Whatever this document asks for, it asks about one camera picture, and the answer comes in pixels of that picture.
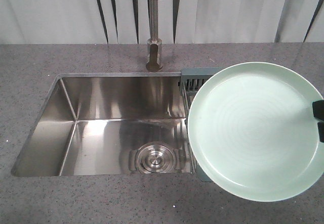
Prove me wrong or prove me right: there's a light green round plate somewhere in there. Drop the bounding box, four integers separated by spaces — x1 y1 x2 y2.
188 62 323 202

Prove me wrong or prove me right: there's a teal sink dry rack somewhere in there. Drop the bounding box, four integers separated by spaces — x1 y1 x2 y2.
179 67 223 183

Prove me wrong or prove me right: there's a steel kitchen faucet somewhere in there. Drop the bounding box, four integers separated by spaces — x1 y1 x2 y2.
146 0 162 72

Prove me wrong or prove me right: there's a white pleated curtain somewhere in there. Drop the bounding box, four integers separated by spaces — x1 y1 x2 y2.
1 0 323 44

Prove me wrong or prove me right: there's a round steel sink drain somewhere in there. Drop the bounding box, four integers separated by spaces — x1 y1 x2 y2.
128 141 186 174

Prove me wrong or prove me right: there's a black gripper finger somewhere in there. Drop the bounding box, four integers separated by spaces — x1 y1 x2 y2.
312 100 324 120
317 121 324 142

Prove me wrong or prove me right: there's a stainless steel sink basin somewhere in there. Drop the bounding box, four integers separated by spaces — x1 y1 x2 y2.
12 73 192 177

